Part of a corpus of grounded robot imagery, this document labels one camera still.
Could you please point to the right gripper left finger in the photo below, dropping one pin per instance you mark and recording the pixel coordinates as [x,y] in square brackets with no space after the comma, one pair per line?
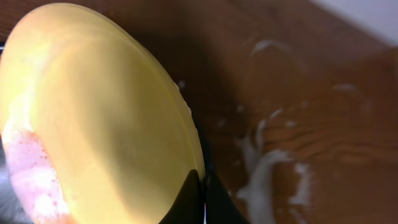
[189,205]

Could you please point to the yellow plate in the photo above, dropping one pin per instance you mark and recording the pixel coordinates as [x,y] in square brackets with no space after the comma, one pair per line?
[93,128]

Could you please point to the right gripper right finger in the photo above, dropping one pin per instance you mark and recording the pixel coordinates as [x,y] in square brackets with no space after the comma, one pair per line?
[220,209]

